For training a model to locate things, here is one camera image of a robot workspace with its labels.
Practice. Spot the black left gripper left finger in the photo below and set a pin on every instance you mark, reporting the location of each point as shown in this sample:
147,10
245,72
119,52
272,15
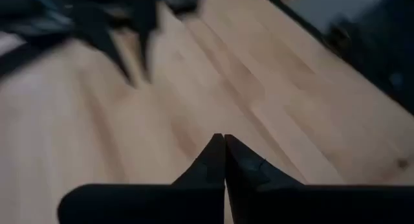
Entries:
194,201

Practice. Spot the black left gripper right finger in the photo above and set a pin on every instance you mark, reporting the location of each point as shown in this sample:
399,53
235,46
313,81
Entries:
275,201

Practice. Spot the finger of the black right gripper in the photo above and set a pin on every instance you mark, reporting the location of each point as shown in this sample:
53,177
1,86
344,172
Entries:
110,52
146,46

